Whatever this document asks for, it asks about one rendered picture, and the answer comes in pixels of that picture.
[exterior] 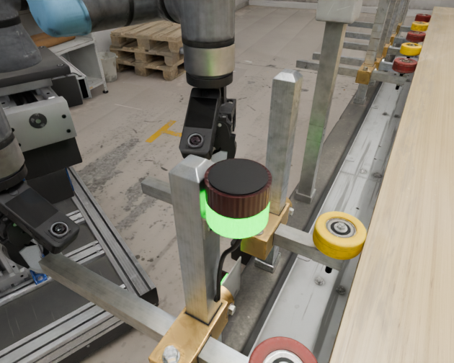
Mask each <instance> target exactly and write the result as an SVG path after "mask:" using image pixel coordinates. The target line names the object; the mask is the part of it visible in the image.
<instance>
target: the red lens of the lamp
mask: <svg viewBox="0 0 454 363"><path fill-rule="evenodd" d="M230 159H245V158H230ZM226 160H229V159H226ZM245 160H249V159H245ZM222 161H225V160H222ZM249 161H253V160H249ZM220 162H221V161H219V162H217V163H220ZM253 162H256V161H253ZM217 163H215V164H213V165H212V166H210V167H209V168H208V169H207V171H206V172H205V175H204V182H205V201H206V203H207V204H208V206H209V208H210V209H211V210H213V211H214V212H216V213H218V214H220V215H223V216H226V217H229V218H247V217H251V216H254V215H257V214H259V213H260V212H262V211H263V210H264V209H265V208H266V207H267V206H268V204H269V203H270V194H271V187H272V175H271V173H270V171H269V170H268V169H267V168H266V167H265V166H264V165H262V164H260V163H258V162H256V163H258V164H259V165H261V166H262V167H264V168H265V170H266V171H267V173H268V177H269V181H268V183H267V185H266V187H265V188H264V189H262V190H261V191H259V192H257V193H254V194H250V195H245V196H233V195H228V194H224V193H221V192H219V191H217V190H215V189H214V188H212V187H211V185H210V184H209V182H208V173H209V171H210V169H211V168H212V167H213V166H214V165H216V164H217Z"/></svg>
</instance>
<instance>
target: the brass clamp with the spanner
mask: <svg viewBox="0 0 454 363"><path fill-rule="evenodd" d="M235 309H236V306H234V298H233V295H232V294H231V293H230V292H229V291H228V290H227V289H226V288H225V287H224V286H222V285H221V305H220V307H219V308H218V309H217V311H216V313H215V315H214V316H213V317H212V319H211V321H210V322H209V324H207V323H204V322H203V321H201V320H199V319H197V318H195V317H194V316H192V315H190V314H188V313H187V311H186V306H185V307H184V309H183V310H182V312H181V313H180V314H179V316H178V317H177V319H176V320H175V322H173V324H172V326H171V327H170V328H169V330H168V331H167V332H166V334H165V335H164V337H163V338H162V339H161V340H160V342H159V343H158V345H157V346H156V348H155V349H154V350H153V351H152V353H151V354H150V356H149V357H148V360H149V363H164V362H163V359H162V356H163V353H164V350H165V348H166V347H168V346H172V345H173V346H174V347H175V348H176V349H177V350H178V351H179V355H180V356H179V361H178V362H177V363H199V362H198V356H199V354H200V352H201V351H202V349H203V347H204V345H205V344H206V343H207V341H208V339H209V338H210V336H211V337H212V338H214V339H216V340H218V337H219V336H220V334H221V332H222V331H223V329H224V327H225V326H226V324H227V322H228V315H229V314H230V315H233V314H234V312H235Z"/></svg>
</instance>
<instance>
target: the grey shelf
mask: <svg viewBox="0 0 454 363"><path fill-rule="evenodd" d="M18 13H19V17H20V19H21V22H22V25H23V27H24V28H25V30H26V31H27V33H28V34H29V36H32V35H36V34H40V33H43V31H42V30H41V29H40V27H39V26H38V25H37V23H36V21H35V20H34V18H33V16H32V14H31V12H30V10H24V11H18ZM94 47H95V48H94ZM48 49H49V50H51V51H52V52H53V53H54V54H56V55H57V56H58V57H59V56H60V55H61V56H62V57H64V58H65V59H66V60H67V61H69V63H70V64H72V65H73V66H74V67H76V68H77V69H78V70H80V72H82V73H83V74H84V75H85V76H86V77H87V81H88V84H89V89H90V90H91V89H93V88H95V87H97V86H99V85H101V84H104V91H103V93H105V94H106V93H108V90H107V85H106V81H105V77H104V71H103V68H102V62H101V59H100V55H99V49H98V46H97V40H96V36H95V33H94V32H91V33H89V34H88V35H83V36H81V35H77V36H76V37H75V39H73V40H69V41H67V42H63V43H61V44H58V45H54V46H52V47H49V48H48ZM62 54H63V55H62ZM69 59H70V60H69ZM98 63H99V64H98ZM100 72H101V73H100ZM101 75H102V76H101Z"/></svg>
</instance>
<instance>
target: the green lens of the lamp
mask: <svg viewBox="0 0 454 363"><path fill-rule="evenodd" d="M269 208H270V204H268V206H267V207H266V208H265V209H264V210H263V211H262V212H260V213H259V214H258V215H255V216H254V217H251V218H245V219H231V218H226V217H223V216H221V215H219V214H217V213H216V212H214V211H213V210H211V209H210V208H209V206H208V204H207V203H206V201H205V209H206V220H207V222H208V225H209V226H210V228H211V229H212V230H214V231H215V232H216V233H218V234H220V235H222V236H225V237H228V238H248V237H251V236H254V235H256V234H258V233H259V232H261V231H262V230H263V229H264V227H265V226H266V224H267V221H268V215H269Z"/></svg>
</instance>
